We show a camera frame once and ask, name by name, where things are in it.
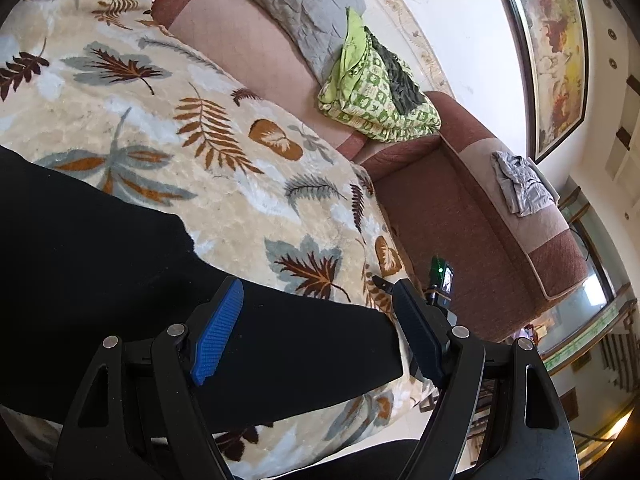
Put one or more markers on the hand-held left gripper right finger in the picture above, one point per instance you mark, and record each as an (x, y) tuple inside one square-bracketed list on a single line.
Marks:
[(417, 330)]

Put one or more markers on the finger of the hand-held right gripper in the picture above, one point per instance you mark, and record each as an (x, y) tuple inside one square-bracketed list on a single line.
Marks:
[(384, 285)]

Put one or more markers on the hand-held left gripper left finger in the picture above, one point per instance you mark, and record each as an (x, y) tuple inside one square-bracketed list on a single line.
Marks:
[(220, 330)]

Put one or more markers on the black pants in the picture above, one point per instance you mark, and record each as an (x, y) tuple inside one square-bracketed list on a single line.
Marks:
[(100, 260)]

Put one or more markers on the reddish brown sofa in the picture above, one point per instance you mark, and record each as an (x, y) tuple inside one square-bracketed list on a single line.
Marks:
[(450, 210)]

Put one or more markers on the light grey garment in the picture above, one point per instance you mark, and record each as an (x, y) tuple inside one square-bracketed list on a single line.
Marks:
[(522, 185)]

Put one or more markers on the green patterned cloth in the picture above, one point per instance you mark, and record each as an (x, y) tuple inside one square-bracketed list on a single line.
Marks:
[(370, 105)]

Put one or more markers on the stair railing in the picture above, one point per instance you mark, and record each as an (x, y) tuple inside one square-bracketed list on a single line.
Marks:
[(620, 360)]

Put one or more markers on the dark grey cloth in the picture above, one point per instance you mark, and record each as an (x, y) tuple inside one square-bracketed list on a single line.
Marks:
[(400, 80)]

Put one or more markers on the leaf print fleece blanket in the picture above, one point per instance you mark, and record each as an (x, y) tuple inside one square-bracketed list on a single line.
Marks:
[(150, 120)]

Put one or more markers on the grey quilted cover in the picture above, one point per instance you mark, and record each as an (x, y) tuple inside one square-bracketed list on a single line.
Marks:
[(300, 10)]

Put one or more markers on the framed wall painting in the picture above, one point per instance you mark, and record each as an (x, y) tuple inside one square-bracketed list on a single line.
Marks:
[(555, 50)]

